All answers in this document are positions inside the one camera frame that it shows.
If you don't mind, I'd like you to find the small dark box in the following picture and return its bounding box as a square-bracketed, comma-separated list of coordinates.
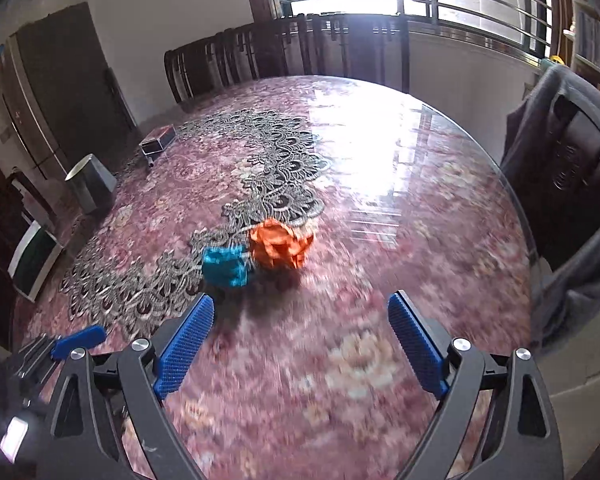
[139, 124, 177, 159]

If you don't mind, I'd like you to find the grey lace table runner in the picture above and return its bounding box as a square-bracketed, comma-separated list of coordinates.
[61, 109, 334, 337]

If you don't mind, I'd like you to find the chair with grey cover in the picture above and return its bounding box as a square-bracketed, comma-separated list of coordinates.
[500, 64, 600, 352]

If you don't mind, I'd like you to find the grey metal cup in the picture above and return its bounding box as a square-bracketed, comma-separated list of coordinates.
[64, 153, 118, 217]

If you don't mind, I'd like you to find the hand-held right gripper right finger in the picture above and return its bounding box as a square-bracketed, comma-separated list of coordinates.
[387, 289, 565, 480]

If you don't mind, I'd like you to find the barred window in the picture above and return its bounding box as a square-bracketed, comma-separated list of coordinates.
[261, 0, 557, 67]

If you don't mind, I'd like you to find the dark brown cabinet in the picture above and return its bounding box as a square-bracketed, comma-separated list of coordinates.
[0, 2, 137, 182]

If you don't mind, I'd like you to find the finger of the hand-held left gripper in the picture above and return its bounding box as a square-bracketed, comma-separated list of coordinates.
[9, 324, 107, 387]

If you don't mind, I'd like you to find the dark chair under jacket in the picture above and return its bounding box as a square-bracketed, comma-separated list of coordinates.
[544, 94, 600, 272]

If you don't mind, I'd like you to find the teal cloth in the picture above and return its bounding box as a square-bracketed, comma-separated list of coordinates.
[201, 245, 251, 290]

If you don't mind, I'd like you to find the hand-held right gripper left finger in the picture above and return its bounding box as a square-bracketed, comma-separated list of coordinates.
[36, 293, 215, 480]

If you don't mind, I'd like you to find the orange cloth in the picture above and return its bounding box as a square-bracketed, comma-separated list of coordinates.
[248, 218, 315, 271]

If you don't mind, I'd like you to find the wooden bookshelf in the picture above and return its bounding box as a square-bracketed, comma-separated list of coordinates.
[550, 0, 600, 97]

